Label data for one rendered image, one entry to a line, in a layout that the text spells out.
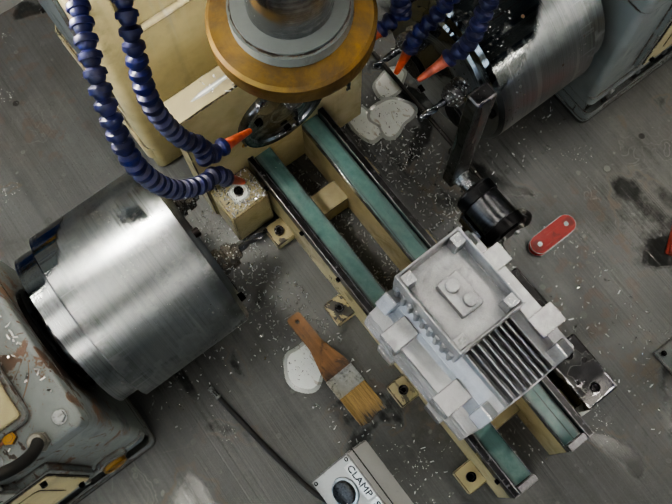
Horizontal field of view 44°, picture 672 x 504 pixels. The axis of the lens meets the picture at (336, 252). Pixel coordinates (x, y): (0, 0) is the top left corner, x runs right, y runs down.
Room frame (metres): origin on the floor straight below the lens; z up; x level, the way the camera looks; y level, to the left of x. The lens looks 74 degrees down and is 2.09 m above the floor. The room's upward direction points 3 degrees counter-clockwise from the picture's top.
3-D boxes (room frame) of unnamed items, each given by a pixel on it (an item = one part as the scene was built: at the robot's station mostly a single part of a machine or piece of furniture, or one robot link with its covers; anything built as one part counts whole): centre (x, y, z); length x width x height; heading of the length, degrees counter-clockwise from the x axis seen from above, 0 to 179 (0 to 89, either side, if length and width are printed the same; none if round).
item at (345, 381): (0.18, 0.01, 0.80); 0.21 x 0.05 x 0.01; 36
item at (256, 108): (0.52, 0.06, 1.01); 0.15 x 0.02 x 0.15; 125
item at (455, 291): (0.22, -0.14, 1.11); 0.12 x 0.11 x 0.07; 36
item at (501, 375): (0.18, -0.17, 1.01); 0.20 x 0.19 x 0.19; 36
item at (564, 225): (0.37, -0.35, 0.81); 0.09 x 0.03 x 0.02; 125
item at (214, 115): (0.57, 0.10, 0.97); 0.30 x 0.11 x 0.34; 125
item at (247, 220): (0.44, 0.14, 0.86); 0.07 x 0.06 x 0.12; 125
